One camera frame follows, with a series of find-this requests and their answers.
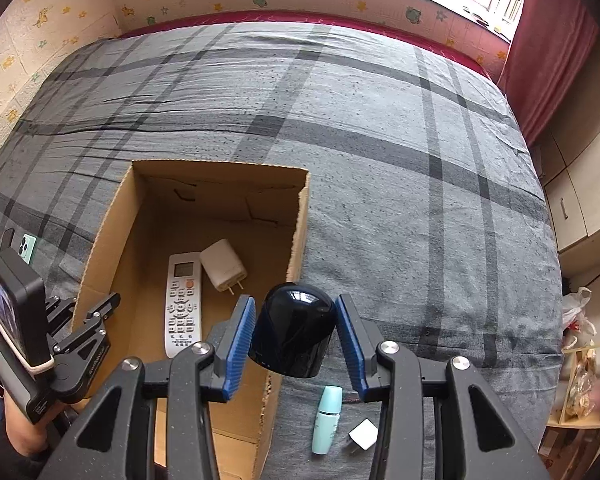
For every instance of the dark red bed sheet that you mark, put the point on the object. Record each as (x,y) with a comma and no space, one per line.
(260,16)

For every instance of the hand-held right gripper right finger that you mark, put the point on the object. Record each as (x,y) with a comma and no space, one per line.
(352,350)

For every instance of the white plastic bag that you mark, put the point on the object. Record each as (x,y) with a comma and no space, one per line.
(575,310)

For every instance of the beige wardrobe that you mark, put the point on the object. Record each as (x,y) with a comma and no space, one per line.
(580,200)

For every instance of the large white charger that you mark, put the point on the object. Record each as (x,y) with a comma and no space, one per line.
(220,265)

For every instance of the teal smartphone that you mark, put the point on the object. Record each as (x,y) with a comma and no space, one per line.
(29,242)

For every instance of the dark red curtain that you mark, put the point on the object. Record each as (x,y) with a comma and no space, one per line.
(550,50)

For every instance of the wooden shelf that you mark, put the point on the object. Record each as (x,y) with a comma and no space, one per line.
(570,410)

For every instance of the white remote control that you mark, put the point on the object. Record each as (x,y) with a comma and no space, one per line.
(182,300)

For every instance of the dark blue round cap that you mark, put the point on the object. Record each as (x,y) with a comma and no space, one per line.
(292,330)

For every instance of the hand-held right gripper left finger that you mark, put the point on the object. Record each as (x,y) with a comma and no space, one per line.
(237,345)

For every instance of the person's left forearm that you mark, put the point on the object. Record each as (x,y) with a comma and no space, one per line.
(27,430)

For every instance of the cardboard box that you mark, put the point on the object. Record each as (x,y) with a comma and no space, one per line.
(205,240)

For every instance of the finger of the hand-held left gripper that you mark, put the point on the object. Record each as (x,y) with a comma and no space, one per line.
(105,310)
(60,315)

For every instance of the teal bottle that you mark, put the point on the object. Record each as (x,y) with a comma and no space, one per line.
(326,425)

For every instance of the small white charger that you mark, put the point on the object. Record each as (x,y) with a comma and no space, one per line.
(362,432)

